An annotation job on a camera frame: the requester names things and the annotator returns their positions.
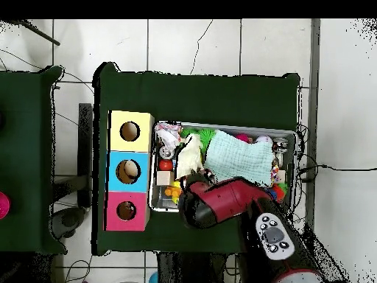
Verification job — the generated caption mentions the cream yellow muslin cloth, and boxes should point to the cream yellow muslin cloth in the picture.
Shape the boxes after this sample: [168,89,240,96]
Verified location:
[175,134,205,181]

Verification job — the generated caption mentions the wooden box with three holes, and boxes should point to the wooden box with three holes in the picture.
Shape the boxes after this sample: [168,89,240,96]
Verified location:
[105,109,155,233]

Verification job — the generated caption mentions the shallow clear mesh bin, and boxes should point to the shallow clear mesh bin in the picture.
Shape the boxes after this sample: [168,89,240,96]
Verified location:
[149,120,297,220]

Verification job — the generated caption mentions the small red ball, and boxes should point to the small red ball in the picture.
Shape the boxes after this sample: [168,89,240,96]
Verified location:
[158,158,175,172]

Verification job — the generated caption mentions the green spiky ball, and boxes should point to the green spiky ball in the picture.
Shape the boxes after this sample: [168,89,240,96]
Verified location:
[198,127,218,148]

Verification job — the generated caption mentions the colourful printed packet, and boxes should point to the colourful printed packet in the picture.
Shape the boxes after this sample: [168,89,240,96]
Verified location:
[154,122,183,148]

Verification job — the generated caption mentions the small wooden cube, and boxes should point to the small wooden cube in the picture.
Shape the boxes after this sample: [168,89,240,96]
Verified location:
[156,170,174,186]

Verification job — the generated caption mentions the orange toy building blocks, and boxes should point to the orange toy building blocks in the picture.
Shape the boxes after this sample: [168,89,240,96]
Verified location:
[163,184,183,206]

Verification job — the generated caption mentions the mint green muslin cloth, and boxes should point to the mint green muslin cloth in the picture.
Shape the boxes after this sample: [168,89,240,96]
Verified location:
[202,129,275,186]

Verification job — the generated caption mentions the dark green table cloth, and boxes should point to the dark green table cloth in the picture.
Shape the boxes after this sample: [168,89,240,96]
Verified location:
[92,61,301,257]

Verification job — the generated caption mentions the white baseball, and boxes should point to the white baseball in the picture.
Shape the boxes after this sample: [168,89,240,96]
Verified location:
[255,135,274,147]

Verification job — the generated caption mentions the black upright panel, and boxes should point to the black upright panel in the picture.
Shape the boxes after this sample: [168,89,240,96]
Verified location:
[76,102,94,208]

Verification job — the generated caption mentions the grey stand base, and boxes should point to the grey stand base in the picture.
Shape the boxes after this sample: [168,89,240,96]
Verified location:
[52,175,89,240]

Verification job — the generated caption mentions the green covered side table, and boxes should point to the green covered side table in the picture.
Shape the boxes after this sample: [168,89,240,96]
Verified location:
[0,66,65,256]

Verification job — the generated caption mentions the pink round object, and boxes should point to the pink round object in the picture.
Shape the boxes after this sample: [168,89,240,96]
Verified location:
[0,191,11,220]

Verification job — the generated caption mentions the black rod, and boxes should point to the black rod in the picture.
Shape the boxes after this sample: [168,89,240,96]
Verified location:
[0,19,61,46]

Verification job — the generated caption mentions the black cable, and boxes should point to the black cable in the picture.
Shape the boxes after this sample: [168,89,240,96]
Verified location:
[297,164,377,179]

